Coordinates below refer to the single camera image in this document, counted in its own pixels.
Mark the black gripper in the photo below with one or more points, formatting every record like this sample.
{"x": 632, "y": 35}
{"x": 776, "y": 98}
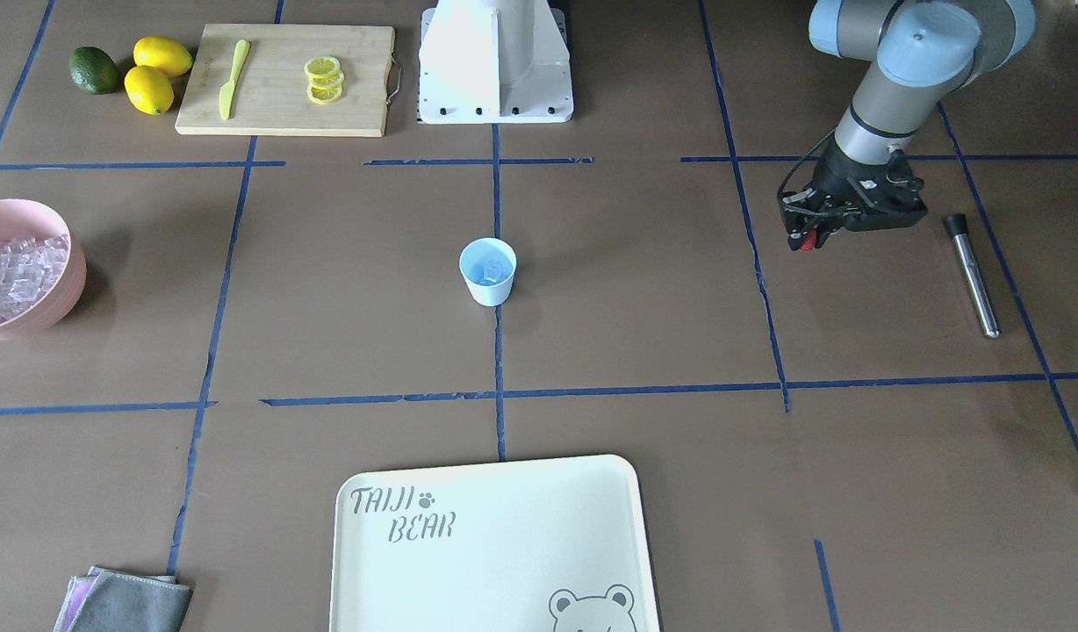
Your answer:
{"x": 838, "y": 177}

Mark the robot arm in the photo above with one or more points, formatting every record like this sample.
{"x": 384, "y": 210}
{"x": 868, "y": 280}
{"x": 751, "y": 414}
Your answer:
{"x": 917, "y": 52}

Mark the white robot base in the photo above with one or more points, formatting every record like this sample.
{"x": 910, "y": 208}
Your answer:
{"x": 494, "y": 62}

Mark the ice cube in cup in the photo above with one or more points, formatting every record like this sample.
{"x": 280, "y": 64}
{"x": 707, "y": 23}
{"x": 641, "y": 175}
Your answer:
{"x": 493, "y": 271}

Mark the light blue cup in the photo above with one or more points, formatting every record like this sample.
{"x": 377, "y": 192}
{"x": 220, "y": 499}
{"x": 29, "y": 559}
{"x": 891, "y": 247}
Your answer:
{"x": 469, "y": 263}

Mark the ice cubes in bowl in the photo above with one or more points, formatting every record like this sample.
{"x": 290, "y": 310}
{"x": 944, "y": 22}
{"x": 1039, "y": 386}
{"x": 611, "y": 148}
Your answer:
{"x": 29, "y": 269}

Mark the steel muddler black tip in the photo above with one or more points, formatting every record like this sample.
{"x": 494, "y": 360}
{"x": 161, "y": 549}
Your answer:
{"x": 956, "y": 227}

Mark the cream bear tray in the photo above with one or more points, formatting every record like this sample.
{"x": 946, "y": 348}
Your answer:
{"x": 554, "y": 544}

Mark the wooden cutting board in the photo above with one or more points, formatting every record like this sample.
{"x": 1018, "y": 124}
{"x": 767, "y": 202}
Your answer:
{"x": 271, "y": 95}

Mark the lemon slices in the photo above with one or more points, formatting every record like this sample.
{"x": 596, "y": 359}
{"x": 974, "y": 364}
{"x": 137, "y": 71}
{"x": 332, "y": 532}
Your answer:
{"x": 324, "y": 80}

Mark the yellow plastic knife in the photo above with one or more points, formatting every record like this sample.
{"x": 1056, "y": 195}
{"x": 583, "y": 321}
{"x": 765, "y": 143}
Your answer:
{"x": 227, "y": 90}

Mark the yellow lemon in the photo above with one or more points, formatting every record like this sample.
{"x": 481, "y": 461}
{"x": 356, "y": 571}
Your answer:
{"x": 149, "y": 90}
{"x": 170, "y": 56}

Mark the green avocado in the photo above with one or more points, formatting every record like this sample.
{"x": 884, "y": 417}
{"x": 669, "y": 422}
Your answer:
{"x": 93, "y": 71}

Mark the grey folded cloth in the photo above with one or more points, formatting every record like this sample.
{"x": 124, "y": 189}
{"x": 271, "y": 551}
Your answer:
{"x": 105, "y": 600}

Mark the pink bowl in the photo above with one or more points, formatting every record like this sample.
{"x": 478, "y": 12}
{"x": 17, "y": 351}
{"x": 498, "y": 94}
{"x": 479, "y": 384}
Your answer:
{"x": 27, "y": 217}

